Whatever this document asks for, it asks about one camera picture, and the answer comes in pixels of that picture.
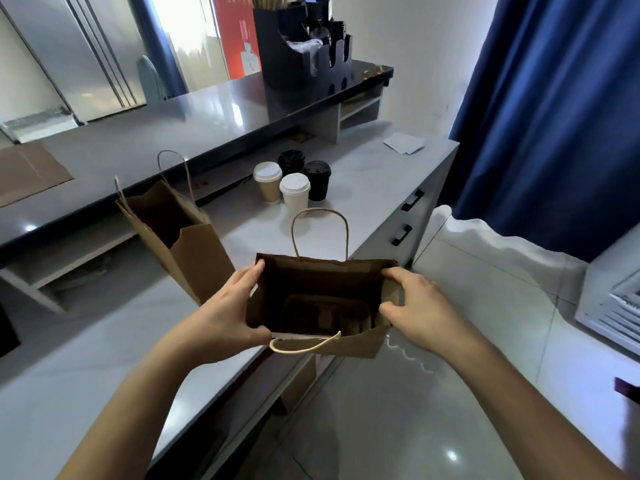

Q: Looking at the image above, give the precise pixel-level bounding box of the person's left hand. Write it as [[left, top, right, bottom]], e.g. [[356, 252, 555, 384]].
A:
[[172, 257, 274, 369]]

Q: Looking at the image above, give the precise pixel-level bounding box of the person's right hand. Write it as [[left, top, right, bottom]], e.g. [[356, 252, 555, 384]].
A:
[[378, 267, 477, 362]]

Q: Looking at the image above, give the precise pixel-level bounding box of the brown paper bag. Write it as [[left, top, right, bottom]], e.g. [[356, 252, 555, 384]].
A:
[[245, 207, 401, 359], [113, 149, 237, 306]]

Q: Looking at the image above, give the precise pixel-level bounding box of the tan coffee cup white lid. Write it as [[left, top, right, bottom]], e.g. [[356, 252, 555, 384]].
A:
[[253, 161, 284, 204]]

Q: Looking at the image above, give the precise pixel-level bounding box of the black lid coffee cup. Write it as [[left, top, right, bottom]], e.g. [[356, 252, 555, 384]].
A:
[[303, 159, 332, 203], [278, 149, 306, 177]]

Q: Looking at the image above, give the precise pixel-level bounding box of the stack of white paper sheets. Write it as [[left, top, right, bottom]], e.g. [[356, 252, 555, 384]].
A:
[[383, 131, 427, 157]]

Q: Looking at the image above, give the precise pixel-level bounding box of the person's left forearm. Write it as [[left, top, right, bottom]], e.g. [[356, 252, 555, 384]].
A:
[[58, 335, 201, 480]]

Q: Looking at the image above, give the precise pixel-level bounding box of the person's right forearm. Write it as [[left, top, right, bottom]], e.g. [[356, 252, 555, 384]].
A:
[[445, 325, 626, 480]]

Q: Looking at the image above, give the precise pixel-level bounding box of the brown cardboard cup holder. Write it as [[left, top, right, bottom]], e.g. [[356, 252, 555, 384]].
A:
[[280, 293, 377, 338]]

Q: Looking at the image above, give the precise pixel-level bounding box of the white vented appliance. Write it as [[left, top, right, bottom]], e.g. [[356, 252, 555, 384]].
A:
[[575, 225, 640, 359]]

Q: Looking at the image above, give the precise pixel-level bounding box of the white support panel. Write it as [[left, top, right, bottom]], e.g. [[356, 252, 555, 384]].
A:
[[0, 265, 67, 315]]

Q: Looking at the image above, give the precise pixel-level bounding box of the brown table runner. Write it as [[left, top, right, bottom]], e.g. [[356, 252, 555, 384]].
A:
[[0, 141, 75, 210]]

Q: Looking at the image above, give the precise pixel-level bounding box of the blue plastic chair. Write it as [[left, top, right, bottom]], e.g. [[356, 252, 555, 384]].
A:
[[137, 55, 170, 105]]

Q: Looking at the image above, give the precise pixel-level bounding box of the black acrylic organizer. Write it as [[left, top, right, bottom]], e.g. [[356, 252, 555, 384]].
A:
[[253, 0, 354, 98]]

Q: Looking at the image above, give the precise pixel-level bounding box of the white box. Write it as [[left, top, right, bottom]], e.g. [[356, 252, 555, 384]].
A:
[[0, 107, 80, 146]]

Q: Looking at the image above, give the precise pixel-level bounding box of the white window curtain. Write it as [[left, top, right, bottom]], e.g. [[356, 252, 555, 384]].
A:
[[150, 0, 232, 94]]

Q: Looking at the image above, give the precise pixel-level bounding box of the plastic wrapped white pack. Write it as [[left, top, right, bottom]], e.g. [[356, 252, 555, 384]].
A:
[[290, 37, 327, 76]]

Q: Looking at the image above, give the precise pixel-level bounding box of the red banner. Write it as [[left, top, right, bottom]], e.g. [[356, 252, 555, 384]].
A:
[[210, 0, 264, 82]]

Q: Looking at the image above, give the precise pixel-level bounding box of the blue window curtain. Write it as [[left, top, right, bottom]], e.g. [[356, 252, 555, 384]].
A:
[[125, 0, 190, 101]]

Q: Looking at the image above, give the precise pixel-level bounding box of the stainless steel refrigerator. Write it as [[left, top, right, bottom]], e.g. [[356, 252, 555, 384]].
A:
[[0, 0, 151, 124]]

